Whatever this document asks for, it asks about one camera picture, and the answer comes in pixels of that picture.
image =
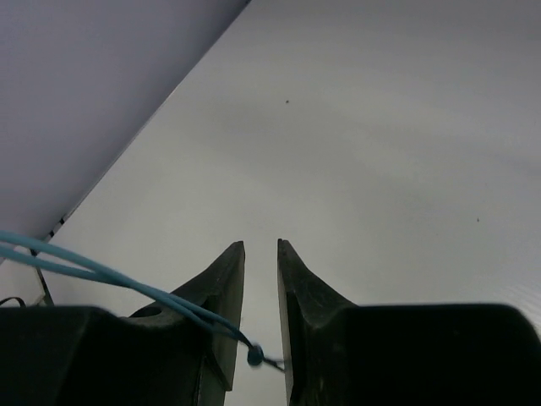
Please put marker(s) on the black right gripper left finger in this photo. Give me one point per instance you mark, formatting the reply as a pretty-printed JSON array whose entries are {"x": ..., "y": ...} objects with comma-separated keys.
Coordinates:
[{"x": 180, "y": 349}]

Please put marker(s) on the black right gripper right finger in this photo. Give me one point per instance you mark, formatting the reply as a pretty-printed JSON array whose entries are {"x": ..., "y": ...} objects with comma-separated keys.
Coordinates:
[{"x": 341, "y": 353}]

